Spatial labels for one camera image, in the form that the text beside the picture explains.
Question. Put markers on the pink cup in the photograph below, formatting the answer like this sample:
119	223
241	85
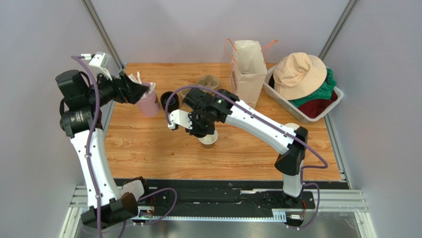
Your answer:
149	105

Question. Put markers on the beige bucket hat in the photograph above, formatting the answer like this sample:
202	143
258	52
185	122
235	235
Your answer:
298	75

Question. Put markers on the white paper takeout bag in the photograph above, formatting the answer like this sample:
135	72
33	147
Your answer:
248	69

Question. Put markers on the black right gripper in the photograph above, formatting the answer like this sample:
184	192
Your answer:
200	131

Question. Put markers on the green cloth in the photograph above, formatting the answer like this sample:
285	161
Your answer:
323	92

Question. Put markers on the dark red cloth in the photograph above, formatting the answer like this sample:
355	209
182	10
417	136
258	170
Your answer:
314	108

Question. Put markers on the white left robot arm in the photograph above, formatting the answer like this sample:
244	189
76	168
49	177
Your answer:
108	205

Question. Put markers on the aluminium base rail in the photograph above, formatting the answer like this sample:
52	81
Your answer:
341	212

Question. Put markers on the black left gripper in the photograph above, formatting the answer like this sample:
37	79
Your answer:
124	89

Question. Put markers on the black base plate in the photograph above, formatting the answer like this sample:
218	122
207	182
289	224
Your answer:
222	198

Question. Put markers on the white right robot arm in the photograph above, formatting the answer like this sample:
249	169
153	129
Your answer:
226	107

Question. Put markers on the stack of paper cups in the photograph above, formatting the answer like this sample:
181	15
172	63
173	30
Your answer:
292	125

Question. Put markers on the single paper coffee cup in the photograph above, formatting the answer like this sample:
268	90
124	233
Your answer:
209	141

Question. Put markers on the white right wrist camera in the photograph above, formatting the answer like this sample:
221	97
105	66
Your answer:
179	118

